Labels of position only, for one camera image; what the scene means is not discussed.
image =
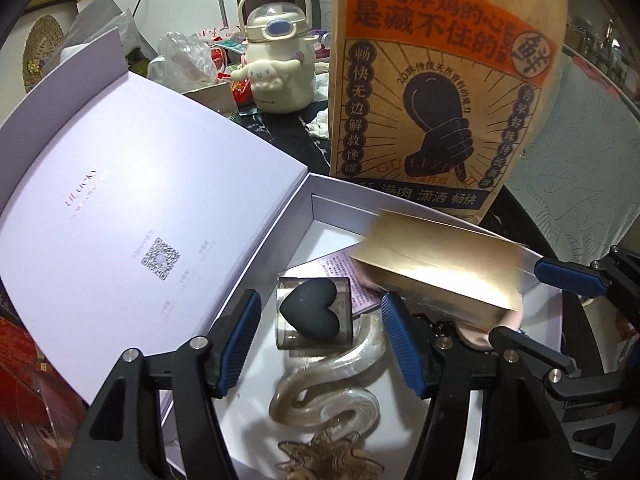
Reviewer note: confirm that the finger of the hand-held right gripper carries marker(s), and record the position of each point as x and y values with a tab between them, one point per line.
565	271
520	342

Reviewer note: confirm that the small tan cardboard box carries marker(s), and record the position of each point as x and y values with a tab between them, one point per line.
207	94

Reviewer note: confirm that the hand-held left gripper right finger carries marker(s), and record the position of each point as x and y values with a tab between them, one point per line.
402	345

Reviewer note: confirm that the printed brown paper bag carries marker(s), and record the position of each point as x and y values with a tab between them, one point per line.
450	60

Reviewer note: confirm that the cream cartoon water bottle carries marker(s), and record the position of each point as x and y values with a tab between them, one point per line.
280	85

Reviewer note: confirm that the grey wrapping paper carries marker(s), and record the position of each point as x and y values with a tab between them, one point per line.
95	30

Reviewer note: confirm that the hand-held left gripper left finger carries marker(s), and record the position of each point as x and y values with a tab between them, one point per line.
241	345

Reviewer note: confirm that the wavy pearl hair claw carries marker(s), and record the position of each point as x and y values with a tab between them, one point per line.
300	395

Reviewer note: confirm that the brown clear flower hair claw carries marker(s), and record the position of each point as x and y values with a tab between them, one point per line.
325	460

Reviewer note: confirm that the pink printed leaflet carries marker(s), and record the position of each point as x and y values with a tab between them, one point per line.
345	270

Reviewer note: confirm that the lavender gift box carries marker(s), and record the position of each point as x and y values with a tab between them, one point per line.
100	210

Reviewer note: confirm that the clear glass cup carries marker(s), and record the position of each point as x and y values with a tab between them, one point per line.
45	420

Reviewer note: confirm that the small gold box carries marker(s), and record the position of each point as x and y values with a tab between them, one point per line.
440	260

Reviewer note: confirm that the clear plastic bag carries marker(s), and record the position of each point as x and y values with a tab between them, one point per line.
185	55

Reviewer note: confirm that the crumpled white tissue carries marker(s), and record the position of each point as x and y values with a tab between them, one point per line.
318	125

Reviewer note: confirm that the black heart sponge case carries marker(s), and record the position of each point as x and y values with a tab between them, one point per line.
312	310

